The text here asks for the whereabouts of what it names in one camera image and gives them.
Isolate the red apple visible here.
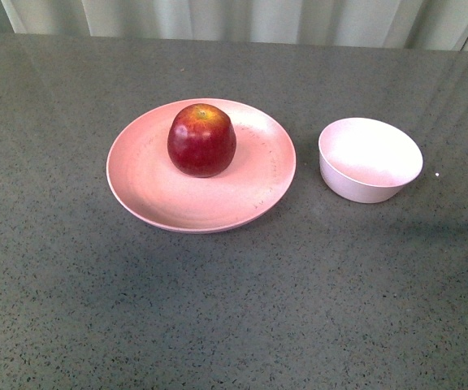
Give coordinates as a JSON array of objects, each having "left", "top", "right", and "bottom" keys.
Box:
[{"left": 167, "top": 103, "right": 236, "bottom": 178}]

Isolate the pink plate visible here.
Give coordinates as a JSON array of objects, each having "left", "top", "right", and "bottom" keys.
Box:
[{"left": 106, "top": 98, "right": 297, "bottom": 233}]

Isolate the pale pink bowl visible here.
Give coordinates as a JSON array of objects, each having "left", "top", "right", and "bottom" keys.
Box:
[{"left": 318, "top": 118, "right": 423, "bottom": 204}]

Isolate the white curtain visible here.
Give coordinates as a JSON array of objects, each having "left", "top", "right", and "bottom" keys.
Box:
[{"left": 0, "top": 0, "right": 468, "bottom": 51}]

